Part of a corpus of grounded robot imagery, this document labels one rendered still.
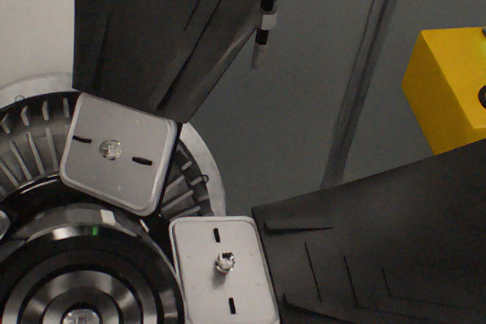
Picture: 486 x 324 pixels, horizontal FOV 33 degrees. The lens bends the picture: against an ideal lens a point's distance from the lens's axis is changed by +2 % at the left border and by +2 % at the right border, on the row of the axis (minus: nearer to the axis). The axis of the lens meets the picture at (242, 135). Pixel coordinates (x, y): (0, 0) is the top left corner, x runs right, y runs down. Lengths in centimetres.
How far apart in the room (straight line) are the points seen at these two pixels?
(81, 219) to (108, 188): 6
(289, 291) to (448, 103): 42
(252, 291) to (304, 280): 4
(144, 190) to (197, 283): 8
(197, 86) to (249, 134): 103
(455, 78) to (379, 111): 66
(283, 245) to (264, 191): 109
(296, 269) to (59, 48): 31
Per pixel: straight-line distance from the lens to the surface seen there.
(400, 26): 143
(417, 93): 98
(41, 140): 63
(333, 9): 136
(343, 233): 59
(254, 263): 56
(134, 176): 51
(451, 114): 91
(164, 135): 50
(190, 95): 49
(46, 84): 70
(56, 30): 74
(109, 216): 49
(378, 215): 61
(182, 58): 49
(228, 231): 57
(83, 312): 48
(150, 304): 49
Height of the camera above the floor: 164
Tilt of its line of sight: 46 degrees down
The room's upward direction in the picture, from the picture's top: 9 degrees clockwise
